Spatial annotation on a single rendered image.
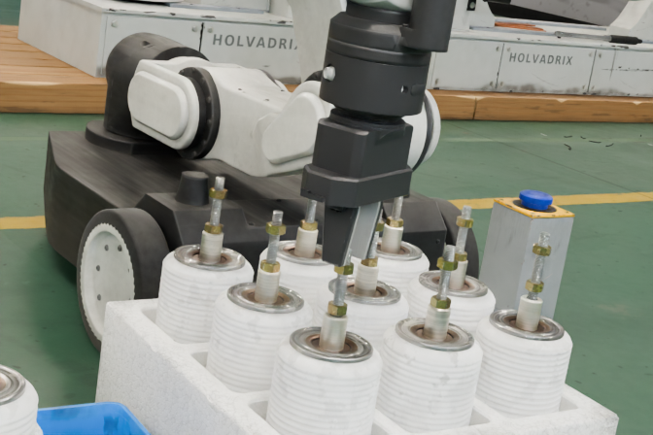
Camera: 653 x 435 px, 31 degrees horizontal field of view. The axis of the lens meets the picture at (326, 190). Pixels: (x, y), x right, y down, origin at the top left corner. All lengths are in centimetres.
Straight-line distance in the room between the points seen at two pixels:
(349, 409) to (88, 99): 215
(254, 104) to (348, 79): 75
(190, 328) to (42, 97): 188
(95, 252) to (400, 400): 65
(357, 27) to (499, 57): 304
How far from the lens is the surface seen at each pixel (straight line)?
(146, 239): 154
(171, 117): 183
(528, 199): 143
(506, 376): 119
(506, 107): 397
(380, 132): 99
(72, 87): 309
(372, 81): 97
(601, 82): 438
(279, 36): 344
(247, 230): 160
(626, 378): 188
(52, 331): 170
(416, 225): 178
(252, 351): 113
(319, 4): 160
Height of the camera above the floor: 64
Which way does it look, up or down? 14 degrees down
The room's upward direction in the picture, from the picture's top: 9 degrees clockwise
